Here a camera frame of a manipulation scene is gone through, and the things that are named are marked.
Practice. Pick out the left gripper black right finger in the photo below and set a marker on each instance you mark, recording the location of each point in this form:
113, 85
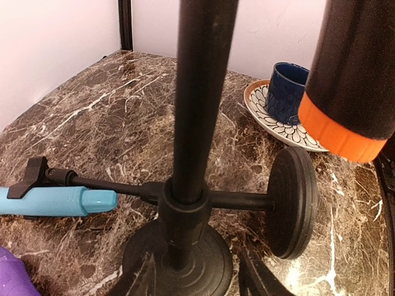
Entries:
255, 278

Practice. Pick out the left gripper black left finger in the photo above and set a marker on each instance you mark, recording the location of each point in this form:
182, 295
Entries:
141, 278

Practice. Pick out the black microphone stand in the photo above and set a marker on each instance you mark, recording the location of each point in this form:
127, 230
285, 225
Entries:
200, 259

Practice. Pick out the fallen stand holding blue microphone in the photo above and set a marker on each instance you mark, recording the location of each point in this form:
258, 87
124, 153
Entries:
290, 202

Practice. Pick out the light blue toy microphone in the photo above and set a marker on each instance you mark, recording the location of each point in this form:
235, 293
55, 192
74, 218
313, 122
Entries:
59, 202

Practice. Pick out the purple toy microphone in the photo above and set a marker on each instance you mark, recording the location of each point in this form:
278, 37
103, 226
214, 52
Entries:
15, 280

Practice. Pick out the patterned ceramic saucer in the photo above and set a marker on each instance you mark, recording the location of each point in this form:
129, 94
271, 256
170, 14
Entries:
255, 99

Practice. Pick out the dark blue ceramic cup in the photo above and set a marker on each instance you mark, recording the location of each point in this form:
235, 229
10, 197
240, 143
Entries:
285, 92

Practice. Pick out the black corner frame post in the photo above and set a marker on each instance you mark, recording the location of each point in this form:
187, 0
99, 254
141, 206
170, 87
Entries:
125, 24

